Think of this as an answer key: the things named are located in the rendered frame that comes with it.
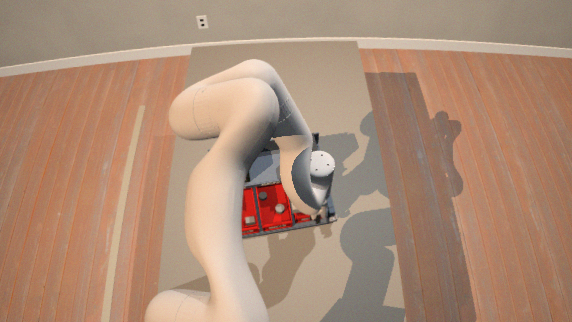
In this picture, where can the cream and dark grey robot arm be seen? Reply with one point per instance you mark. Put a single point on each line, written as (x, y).
(247, 112)

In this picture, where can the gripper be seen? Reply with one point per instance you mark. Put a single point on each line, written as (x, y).
(321, 213)

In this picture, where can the red open-front bin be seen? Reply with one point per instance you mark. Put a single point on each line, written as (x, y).
(275, 195)
(248, 210)
(301, 218)

